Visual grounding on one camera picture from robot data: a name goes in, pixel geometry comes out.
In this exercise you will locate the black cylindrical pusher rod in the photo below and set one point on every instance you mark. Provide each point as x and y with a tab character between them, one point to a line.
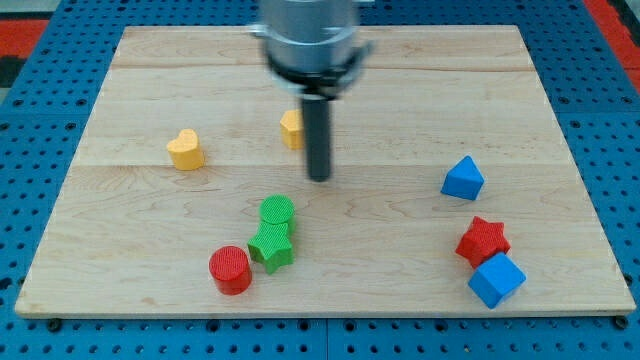
316	116

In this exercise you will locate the yellow hexagon block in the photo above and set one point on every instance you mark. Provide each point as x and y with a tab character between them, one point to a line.
292	131

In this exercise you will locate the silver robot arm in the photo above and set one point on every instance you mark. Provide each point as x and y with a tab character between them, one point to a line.
310	48

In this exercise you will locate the yellow heart block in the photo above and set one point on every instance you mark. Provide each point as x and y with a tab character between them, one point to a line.
185	151

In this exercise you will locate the green cylinder block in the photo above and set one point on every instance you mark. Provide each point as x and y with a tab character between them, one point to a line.
278	209

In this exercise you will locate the green star block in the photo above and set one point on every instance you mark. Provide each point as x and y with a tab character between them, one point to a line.
271	246

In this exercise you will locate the wooden board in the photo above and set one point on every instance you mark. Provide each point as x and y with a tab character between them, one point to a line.
130	236

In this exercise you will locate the blue triangle block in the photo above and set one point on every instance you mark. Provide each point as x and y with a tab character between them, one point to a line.
464	180

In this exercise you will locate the red cylinder block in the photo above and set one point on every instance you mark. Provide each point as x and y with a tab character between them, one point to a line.
230	270

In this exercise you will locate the red star block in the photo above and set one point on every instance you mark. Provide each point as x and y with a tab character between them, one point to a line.
482	240

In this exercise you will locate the blue cube block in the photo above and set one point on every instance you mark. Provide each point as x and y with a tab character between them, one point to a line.
496	279

